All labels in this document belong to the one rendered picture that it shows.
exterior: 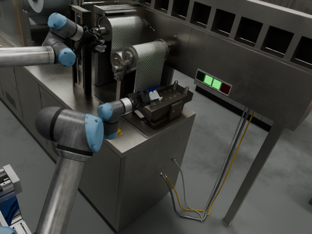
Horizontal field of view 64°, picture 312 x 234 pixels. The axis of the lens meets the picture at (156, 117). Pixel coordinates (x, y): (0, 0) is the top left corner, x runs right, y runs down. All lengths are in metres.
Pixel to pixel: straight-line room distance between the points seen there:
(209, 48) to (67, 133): 1.00
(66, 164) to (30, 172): 1.71
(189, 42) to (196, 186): 1.40
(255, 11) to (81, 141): 1.02
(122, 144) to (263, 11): 0.97
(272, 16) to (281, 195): 1.89
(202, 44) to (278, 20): 0.43
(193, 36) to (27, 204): 1.76
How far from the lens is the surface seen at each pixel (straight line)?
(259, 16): 1.39
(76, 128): 0.81
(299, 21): 1.34
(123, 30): 1.65
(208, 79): 1.57
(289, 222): 2.65
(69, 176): 0.83
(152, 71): 1.60
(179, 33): 1.66
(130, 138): 1.43
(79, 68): 1.80
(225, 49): 1.48
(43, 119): 0.86
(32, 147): 2.76
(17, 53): 1.11
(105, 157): 1.57
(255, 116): 3.57
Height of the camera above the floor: 1.83
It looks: 35 degrees down
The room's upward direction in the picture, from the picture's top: 10 degrees clockwise
